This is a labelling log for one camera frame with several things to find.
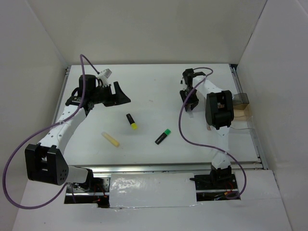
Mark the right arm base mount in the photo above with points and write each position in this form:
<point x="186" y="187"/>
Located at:
<point x="219" y="184"/>

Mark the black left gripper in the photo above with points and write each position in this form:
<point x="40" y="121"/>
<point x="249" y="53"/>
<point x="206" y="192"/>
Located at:
<point x="119" y="98"/>

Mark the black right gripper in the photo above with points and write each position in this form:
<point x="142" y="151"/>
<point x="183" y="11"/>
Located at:
<point x="194" y="102"/>

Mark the pale yellow highlighter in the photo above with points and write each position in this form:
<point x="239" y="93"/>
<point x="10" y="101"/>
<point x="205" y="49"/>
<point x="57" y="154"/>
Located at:
<point x="112" y="140"/>

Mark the white foil sheet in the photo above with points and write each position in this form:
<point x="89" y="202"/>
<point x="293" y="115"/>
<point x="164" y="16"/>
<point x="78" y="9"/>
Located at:
<point x="152" y="190"/>

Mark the black yellow-capped highlighter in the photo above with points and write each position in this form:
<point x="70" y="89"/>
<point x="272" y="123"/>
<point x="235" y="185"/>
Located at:
<point x="131" y="121"/>

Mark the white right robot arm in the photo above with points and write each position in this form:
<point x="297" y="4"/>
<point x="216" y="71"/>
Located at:
<point x="197" y="78"/>

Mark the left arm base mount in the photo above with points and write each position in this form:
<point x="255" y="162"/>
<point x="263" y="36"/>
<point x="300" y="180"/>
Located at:
<point x="94" y="191"/>

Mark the black green-capped highlighter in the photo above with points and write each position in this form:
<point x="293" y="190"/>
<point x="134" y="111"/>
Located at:
<point x="162" y="136"/>

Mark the clear compartment organizer box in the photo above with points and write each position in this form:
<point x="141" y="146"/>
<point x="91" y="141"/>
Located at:
<point x="240" y="110"/>

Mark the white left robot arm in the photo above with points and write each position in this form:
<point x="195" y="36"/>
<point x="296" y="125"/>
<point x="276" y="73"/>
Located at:
<point x="45" y="160"/>

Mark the aluminium front rail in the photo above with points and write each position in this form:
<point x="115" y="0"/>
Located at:
<point x="126" y="169"/>

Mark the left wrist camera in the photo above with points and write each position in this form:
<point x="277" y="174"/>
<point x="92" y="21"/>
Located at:
<point x="105" y="73"/>

